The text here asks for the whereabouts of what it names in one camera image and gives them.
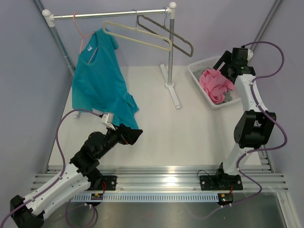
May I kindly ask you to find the pink t shirt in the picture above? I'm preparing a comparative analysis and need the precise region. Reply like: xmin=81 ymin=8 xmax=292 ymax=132
xmin=199 ymin=68 xmax=236 ymax=104

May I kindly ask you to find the pink wire hanger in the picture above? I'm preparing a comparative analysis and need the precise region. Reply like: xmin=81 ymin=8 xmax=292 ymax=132
xmin=73 ymin=12 xmax=98 ymax=63

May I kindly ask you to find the white and metal clothes rack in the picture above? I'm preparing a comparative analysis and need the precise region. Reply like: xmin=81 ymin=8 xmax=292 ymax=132
xmin=42 ymin=2 xmax=194 ymax=109

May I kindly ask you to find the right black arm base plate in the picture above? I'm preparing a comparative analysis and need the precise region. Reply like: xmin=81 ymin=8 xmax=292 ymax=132
xmin=199 ymin=175 xmax=244 ymax=191

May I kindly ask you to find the slotted white cable duct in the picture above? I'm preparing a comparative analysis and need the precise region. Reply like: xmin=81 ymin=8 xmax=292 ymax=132
xmin=71 ymin=192 xmax=219 ymax=203

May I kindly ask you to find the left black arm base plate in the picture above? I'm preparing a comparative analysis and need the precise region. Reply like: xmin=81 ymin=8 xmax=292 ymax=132
xmin=88 ymin=175 xmax=117 ymax=191

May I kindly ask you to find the white plastic basket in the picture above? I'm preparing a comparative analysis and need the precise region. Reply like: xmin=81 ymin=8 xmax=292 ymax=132
xmin=187 ymin=56 xmax=241 ymax=110

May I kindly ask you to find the grey velvet hanger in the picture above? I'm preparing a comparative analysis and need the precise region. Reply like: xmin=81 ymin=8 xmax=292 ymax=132
xmin=136 ymin=11 xmax=194 ymax=57

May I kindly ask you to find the aluminium mounting rail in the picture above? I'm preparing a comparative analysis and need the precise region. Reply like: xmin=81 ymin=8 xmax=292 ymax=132
xmin=30 ymin=165 xmax=289 ymax=192

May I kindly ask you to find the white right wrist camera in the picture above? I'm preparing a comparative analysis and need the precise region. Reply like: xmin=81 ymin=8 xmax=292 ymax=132
xmin=242 ymin=45 xmax=254 ymax=61

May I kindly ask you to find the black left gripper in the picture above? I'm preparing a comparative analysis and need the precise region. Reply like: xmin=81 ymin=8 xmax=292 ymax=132
xmin=97 ymin=122 xmax=142 ymax=159

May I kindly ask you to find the teal t shirt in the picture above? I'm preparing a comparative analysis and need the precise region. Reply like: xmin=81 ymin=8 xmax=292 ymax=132
xmin=72 ymin=29 xmax=139 ymax=129

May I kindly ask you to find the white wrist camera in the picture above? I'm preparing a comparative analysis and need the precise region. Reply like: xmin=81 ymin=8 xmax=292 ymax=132
xmin=99 ymin=113 xmax=116 ymax=130
xmin=242 ymin=45 xmax=254 ymax=61

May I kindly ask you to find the cream hanger with metal hook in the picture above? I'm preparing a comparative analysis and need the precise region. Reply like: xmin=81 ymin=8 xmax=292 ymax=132
xmin=102 ymin=8 xmax=173 ymax=52

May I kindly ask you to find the grey cloth in basket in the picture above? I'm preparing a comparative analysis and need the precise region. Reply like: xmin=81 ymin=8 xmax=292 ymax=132
xmin=194 ymin=68 xmax=238 ymax=104

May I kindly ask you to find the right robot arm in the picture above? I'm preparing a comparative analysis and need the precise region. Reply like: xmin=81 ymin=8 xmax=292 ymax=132
xmin=211 ymin=47 xmax=276 ymax=190

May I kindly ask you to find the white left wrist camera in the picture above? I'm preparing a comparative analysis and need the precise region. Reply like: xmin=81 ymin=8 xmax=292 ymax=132
xmin=99 ymin=113 xmax=116 ymax=130

